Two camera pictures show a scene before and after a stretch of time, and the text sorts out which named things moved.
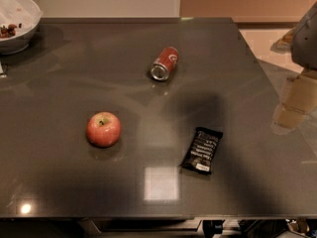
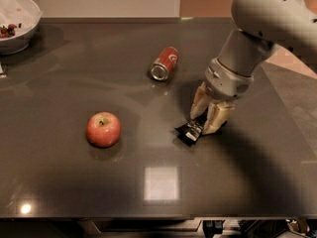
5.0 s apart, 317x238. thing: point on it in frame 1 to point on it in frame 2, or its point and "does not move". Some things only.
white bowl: x=16 y=9 does not move
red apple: x=103 y=129 does not move
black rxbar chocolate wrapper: x=202 y=150 to x=191 y=131
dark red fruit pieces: x=9 y=31 does not move
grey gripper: x=305 y=45 to x=227 y=80
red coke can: x=164 y=62 does not move
